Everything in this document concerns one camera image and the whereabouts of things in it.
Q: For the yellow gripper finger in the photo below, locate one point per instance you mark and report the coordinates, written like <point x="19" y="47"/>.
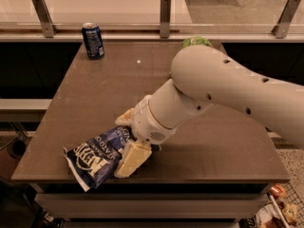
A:
<point x="126" y="118"/>
<point x="134" y="155"/>

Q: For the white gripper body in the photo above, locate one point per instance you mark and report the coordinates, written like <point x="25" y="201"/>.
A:
<point x="146" y="122"/>

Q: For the blue Kettle chip bag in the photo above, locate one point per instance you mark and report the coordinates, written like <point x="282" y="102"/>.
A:
<point x="94" y="161"/>

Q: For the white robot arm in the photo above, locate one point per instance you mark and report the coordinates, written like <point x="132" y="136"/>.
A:
<point x="201" y="78"/>

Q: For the blue pepsi can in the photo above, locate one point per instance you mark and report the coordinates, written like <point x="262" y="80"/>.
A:
<point x="93" y="41"/>

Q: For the green chip bag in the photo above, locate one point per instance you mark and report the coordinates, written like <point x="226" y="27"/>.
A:
<point x="196" y="40"/>

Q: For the left metal railing bracket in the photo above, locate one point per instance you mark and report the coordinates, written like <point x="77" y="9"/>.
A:
<point x="47" y="26"/>

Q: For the wire basket with snacks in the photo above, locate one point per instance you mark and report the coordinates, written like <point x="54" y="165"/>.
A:
<point x="284" y="209"/>

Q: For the right metal railing bracket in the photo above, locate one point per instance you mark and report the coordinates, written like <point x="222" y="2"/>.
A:
<point x="281" y="28"/>

